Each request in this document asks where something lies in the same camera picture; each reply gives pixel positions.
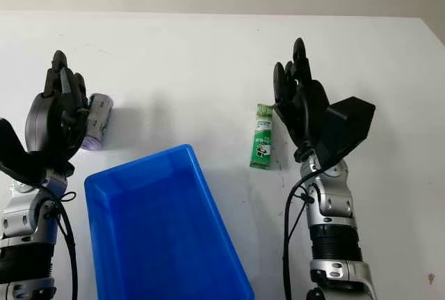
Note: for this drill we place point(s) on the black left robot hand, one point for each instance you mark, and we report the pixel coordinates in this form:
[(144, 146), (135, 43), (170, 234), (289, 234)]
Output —
[(41, 122)]

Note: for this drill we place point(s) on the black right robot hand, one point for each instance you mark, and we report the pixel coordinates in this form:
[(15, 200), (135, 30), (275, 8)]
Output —
[(309, 105)]

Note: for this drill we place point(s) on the green toothpaste box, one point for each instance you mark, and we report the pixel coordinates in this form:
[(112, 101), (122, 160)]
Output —
[(261, 136)]

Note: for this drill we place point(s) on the purple roll of bags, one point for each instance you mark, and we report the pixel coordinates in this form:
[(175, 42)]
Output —
[(99, 119)]

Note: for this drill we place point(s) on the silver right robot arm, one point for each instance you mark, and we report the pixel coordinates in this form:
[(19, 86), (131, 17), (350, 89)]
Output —
[(333, 209)]

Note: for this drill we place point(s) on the blue plastic tray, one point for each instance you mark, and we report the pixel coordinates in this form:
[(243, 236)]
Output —
[(163, 227)]

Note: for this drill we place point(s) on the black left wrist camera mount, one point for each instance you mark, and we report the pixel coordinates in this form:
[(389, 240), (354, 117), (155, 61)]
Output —
[(21, 160)]

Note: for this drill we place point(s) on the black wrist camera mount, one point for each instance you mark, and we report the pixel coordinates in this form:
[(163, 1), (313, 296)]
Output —
[(351, 122), (21, 160)]

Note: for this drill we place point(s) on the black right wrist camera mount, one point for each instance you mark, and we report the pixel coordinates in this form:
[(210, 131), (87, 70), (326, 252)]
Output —
[(351, 122)]

